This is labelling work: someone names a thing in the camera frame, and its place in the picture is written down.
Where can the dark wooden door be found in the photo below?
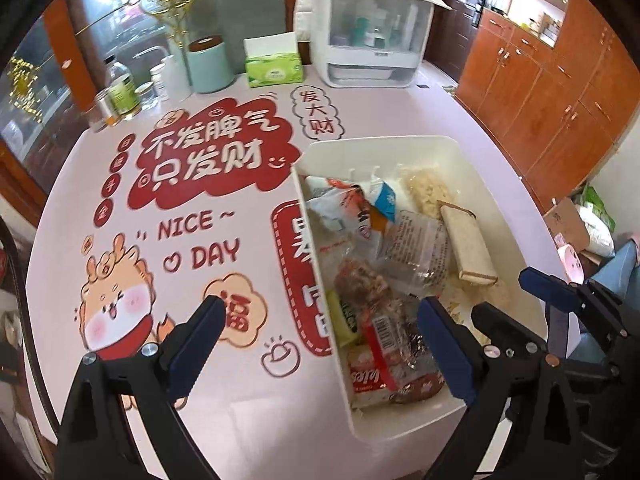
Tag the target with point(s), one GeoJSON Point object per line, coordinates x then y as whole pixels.
{"type": "Point", "coordinates": [460, 35]}

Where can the white cosmetic organizer box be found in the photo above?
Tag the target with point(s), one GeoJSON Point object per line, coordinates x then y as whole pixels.
{"type": "Point", "coordinates": [350, 10]}

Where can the clear printed snack packet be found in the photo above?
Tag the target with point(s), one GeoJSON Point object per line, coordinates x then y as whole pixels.
{"type": "Point", "coordinates": [417, 247]}

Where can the orange wooden cabinets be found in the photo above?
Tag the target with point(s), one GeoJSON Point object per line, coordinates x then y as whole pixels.
{"type": "Point", "coordinates": [540, 85]}

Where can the small gold hanging ornament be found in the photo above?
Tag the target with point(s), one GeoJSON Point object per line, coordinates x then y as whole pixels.
{"type": "Point", "coordinates": [22, 85]}

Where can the green plastic bag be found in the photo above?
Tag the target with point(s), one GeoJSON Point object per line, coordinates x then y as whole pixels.
{"type": "Point", "coordinates": [597, 200]}

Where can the translucent plastic bottle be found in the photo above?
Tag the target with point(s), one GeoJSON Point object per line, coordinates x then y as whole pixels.
{"type": "Point", "coordinates": [177, 80]}

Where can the cardboard box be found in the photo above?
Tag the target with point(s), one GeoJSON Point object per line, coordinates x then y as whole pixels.
{"type": "Point", "coordinates": [567, 225]}

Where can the green tissue box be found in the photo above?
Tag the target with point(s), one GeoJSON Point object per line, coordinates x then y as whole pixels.
{"type": "Point", "coordinates": [275, 70]}

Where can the brown nut snack packet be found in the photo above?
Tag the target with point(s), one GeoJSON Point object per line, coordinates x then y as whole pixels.
{"type": "Point", "coordinates": [360, 282]}

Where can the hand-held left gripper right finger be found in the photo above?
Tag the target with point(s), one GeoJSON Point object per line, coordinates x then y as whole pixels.
{"type": "Point", "coordinates": [447, 355]}

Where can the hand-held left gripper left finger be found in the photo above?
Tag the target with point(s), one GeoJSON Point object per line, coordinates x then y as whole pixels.
{"type": "Point", "coordinates": [192, 355]}

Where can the clear packet red strip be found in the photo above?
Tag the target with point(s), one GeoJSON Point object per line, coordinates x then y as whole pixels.
{"type": "Point", "coordinates": [387, 340]}

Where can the frosted glass door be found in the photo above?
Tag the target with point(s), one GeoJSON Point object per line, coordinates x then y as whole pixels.
{"type": "Point", "coordinates": [125, 10]}

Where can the beige wafer bar packet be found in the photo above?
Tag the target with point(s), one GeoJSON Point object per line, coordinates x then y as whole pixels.
{"type": "Point", "coordinates": [467, 242]}

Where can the small glass jar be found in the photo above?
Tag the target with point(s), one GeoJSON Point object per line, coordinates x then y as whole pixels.
{"type": "Point", "coordinates": [146, 96]}

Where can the pink round object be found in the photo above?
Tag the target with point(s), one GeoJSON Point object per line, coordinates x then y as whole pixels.
{"type": "Point", "coordinates": [571, 262]}

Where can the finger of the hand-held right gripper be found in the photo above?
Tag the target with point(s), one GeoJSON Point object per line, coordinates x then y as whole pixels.
{"type": "Point", "coordinates": [505, 325]}
{"type": "Point", "coordinates": [537, 280]}

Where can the orange white snack packet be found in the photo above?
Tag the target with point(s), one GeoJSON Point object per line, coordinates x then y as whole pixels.
{"type": "Point", "coordinates": [340, 205]}

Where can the white plastic bag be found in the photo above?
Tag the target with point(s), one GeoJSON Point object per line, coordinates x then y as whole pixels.
{"type": "Point", "coordinates": [600, 237]}

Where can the person's blue jeans leg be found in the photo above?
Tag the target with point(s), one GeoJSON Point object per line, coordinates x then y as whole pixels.
{"type": "Point", "coordinates": [615, 270]}

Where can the small white pill bottle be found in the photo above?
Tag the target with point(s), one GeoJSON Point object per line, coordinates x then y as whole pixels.
{"type": "Point", "coordinates": [159, 82]}

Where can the teal canister brown lid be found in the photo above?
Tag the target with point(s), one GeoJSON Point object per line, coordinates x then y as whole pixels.
{"type": "Point", "coordinates": [210, 67]}

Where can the clear glass tumbler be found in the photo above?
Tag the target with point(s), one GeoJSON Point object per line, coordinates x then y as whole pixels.
{"type": "Point", "coordinates": [97, 124]}

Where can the white plastic bin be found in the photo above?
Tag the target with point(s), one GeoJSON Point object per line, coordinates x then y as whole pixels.
{"type": "Point", "coordinates": [350, 160]}

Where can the glass bottle green label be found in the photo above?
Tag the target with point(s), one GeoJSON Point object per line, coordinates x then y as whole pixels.
{"type": "Point", "coordinates": [122, 92]}

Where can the jar with orange content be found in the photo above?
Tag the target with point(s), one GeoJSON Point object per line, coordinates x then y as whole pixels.
{"type": "Point", "coordinates": [106, 107]}

